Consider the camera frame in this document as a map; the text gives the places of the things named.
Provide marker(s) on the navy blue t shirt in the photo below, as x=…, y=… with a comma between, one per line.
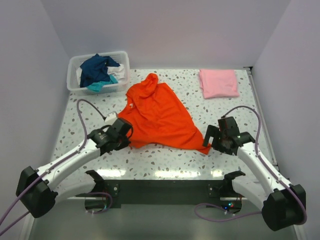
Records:
x=95, y=69

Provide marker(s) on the aluminium frame rail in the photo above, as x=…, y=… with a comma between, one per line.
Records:
x=299, y=229

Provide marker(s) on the white plastic laundry basket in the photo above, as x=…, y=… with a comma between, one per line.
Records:
x=75, y=62

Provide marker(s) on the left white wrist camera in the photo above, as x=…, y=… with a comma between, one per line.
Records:
x=111, y=118

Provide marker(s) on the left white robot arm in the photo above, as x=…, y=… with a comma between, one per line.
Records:
x=37, y=188

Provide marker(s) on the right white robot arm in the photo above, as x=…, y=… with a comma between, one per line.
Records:
x=282, y=204

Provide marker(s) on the teal t shirt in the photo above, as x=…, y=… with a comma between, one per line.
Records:
x=97, y=86

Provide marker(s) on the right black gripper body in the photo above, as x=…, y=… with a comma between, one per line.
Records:
x=222, y=146

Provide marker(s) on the orange t shirt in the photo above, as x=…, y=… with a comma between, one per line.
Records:
x=159, y=117

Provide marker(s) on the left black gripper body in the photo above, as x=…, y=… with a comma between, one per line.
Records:
x=122, y=143

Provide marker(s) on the folded pink t shirt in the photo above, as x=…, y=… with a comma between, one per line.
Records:
x=218, y=83

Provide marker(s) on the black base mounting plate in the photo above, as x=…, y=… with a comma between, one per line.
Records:
x=162, y=192

